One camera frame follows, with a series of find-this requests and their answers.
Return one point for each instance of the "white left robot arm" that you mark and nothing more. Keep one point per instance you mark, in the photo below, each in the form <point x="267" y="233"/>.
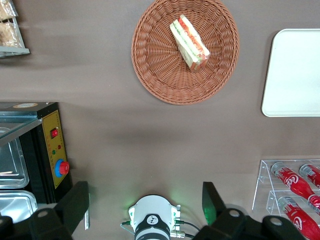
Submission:
<point x="152" y="207"/>

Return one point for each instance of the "clear bag of snacks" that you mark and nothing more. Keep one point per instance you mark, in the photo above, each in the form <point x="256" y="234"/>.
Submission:
<point x="7" y="35"/>
<point x="6" y="7"/>

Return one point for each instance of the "cream plastic tray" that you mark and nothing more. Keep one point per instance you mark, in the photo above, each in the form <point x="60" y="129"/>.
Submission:
<point x="292" y="75"/>

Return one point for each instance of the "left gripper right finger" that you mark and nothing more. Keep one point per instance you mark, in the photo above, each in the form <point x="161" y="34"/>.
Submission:
<point x="212" y="200"/>

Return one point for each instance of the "black food warmer appliance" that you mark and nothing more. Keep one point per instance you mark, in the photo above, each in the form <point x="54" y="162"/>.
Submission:
<point x="53" y="150"/>

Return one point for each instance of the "triangle sandwich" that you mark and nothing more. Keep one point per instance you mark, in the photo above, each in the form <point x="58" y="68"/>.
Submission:
<point x="190" y="42"/>

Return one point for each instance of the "tray of packaged snacks right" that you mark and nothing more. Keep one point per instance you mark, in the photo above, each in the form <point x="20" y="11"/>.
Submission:
<point x="15" y="51"/>

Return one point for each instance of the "red cola bottle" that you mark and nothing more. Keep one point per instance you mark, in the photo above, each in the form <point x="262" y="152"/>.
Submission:
<point x="297" y="220"/>
<point x="315" y="203"/>
<point x="313" y="175"/>
<point x="292" y="182"/>

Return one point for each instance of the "steel warmer pan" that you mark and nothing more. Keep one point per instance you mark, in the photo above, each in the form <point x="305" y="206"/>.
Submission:
<point x="15" y="207"/>
<point x="10" y="160"/>

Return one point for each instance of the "large brown wicker basket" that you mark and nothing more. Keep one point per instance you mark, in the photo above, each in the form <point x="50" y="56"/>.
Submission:
<point x="160" y="75"/>

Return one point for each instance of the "clear acrylic bottle rack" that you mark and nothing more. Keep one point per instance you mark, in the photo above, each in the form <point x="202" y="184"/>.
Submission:
<point x="262" y="180"/>

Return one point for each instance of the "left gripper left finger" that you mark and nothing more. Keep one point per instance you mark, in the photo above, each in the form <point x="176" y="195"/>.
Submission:
<point x="72" y="202"/>

